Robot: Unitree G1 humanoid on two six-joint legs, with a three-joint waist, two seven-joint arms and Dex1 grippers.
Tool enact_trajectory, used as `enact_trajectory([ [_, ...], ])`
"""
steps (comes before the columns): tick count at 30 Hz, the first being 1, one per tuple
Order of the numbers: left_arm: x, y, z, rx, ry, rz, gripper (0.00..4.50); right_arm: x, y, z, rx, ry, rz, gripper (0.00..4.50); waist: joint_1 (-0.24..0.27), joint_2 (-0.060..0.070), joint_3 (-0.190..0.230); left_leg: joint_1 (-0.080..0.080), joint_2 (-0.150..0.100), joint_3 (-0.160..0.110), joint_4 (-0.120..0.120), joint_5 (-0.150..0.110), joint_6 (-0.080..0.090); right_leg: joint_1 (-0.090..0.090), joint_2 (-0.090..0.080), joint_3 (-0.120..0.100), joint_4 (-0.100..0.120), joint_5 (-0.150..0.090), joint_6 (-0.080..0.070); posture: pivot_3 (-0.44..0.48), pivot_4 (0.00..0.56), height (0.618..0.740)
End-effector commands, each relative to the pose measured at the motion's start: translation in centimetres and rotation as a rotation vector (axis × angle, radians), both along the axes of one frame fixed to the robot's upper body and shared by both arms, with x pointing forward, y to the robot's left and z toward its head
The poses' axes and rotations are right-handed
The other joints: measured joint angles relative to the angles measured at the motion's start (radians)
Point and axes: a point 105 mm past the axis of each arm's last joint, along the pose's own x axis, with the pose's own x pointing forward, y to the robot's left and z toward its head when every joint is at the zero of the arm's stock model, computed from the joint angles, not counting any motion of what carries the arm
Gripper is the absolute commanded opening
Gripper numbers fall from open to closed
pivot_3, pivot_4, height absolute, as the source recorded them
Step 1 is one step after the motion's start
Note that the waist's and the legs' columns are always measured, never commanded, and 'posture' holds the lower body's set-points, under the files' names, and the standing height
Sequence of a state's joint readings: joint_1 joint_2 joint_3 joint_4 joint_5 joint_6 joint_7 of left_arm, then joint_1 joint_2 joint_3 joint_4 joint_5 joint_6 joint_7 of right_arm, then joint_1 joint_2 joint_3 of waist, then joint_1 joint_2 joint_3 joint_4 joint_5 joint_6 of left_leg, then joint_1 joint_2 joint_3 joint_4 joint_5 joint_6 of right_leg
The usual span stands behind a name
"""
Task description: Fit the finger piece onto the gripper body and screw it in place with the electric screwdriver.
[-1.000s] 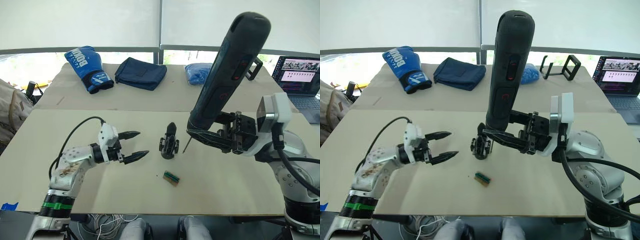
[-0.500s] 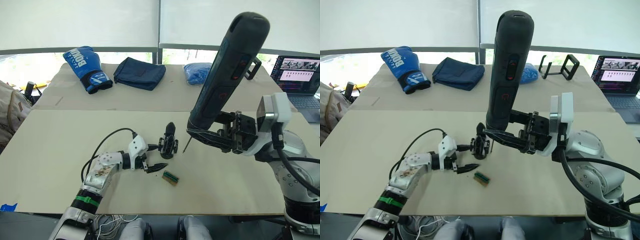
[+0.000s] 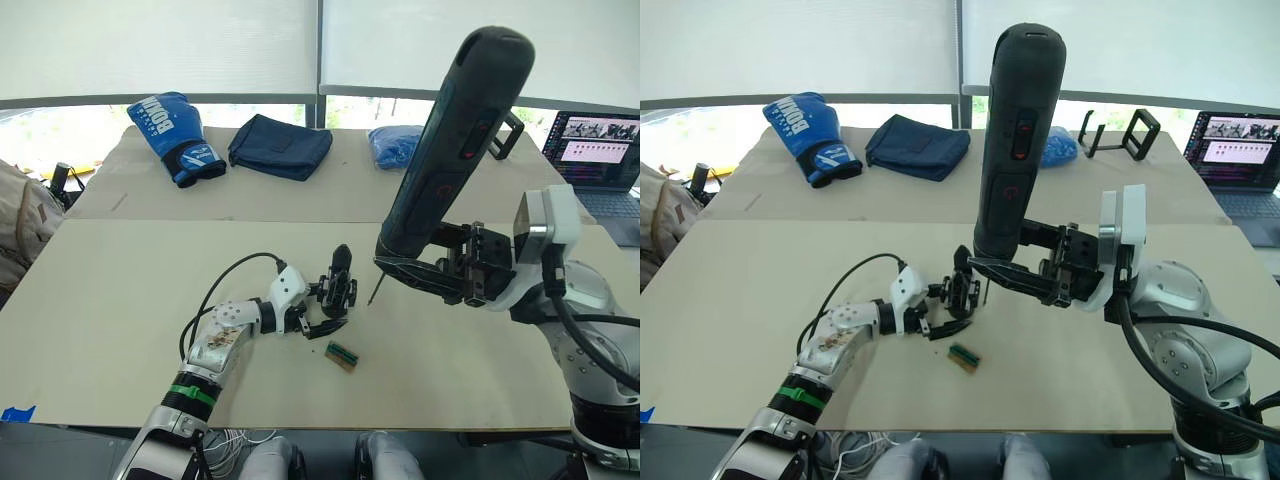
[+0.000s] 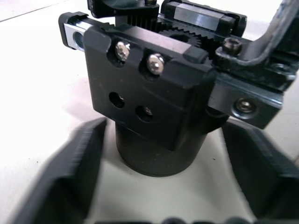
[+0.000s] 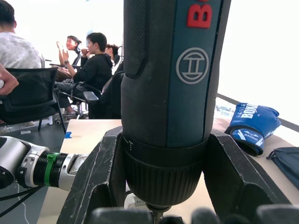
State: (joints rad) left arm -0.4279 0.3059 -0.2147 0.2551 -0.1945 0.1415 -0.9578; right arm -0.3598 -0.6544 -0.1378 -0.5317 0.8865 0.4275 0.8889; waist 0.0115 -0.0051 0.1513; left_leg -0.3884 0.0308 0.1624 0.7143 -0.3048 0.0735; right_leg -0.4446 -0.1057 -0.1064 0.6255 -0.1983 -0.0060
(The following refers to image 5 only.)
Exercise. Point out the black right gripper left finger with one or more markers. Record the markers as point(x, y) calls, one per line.
point(93, 172)

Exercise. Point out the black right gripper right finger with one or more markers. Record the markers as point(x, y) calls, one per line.
point(236, 172)

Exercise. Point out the blue black electric screwdriver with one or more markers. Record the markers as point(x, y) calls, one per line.
point(163, 93)

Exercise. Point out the blue tape piece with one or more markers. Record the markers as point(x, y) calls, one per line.
point(68, 135)

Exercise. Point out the bare bystander hand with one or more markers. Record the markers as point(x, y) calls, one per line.
point(7, 80)

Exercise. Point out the dark blue fabric pouch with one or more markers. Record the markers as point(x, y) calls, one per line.
point(286, 161)

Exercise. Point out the blue boxing glove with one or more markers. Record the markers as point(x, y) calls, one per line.
point(253, 123)

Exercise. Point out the black office chair back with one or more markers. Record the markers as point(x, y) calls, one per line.
point(112, 98)

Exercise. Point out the grey armrest office chair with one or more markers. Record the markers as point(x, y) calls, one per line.
point(86, 95)

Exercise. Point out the black mesh office chair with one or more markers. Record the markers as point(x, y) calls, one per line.
point(32, 93)

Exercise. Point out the person in black hoodie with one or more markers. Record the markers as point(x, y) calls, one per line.
point(95, 67)

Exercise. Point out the smiling person with watch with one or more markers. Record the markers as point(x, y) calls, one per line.
point(67, 56)

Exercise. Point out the person with brown hair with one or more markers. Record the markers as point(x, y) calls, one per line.
point(112, 52)

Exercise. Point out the person in grey shirt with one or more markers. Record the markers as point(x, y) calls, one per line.
point(16, 49)

